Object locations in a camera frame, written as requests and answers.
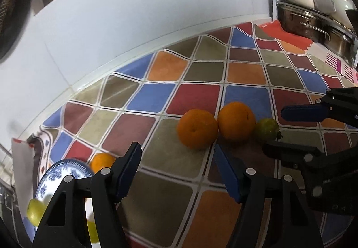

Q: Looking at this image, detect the green apple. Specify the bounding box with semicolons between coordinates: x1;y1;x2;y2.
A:
26;199;47;227

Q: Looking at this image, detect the yellow-green apple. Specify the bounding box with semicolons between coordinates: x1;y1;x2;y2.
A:
87;218;100;246

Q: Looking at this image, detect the steel pot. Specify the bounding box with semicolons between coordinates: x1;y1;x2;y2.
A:
322;25;358;60
275;3;330;41

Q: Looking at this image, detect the green mandarin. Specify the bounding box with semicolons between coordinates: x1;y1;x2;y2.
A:
254;118;281;143

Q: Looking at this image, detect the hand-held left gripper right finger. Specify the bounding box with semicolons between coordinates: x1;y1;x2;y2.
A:
214;144;325;248

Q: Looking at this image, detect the red foam puzzle mat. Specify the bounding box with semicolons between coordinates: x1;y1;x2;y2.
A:
257;20;312;54

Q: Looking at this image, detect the colourful checkered tablecloth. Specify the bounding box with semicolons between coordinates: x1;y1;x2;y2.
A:
34;22;358;248

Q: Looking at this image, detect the pink orange striped mat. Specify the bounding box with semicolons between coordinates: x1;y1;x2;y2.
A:
308;41;358;86

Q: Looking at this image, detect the dish rack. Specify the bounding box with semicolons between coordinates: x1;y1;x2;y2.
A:
270;0;358;69

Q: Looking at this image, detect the dark frying pan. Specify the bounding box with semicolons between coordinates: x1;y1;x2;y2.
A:
0;0;37;61

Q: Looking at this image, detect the small orange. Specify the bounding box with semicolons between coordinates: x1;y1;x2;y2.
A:
90;153;116;173

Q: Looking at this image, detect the blue-rimmed white plate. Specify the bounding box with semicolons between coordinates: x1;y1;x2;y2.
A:
35;159;97;246

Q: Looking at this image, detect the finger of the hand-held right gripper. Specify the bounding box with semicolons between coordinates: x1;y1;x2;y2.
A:
262;140;327;172
280;88;358;132

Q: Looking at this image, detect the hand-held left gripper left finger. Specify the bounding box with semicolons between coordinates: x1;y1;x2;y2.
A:
32;142;143;248

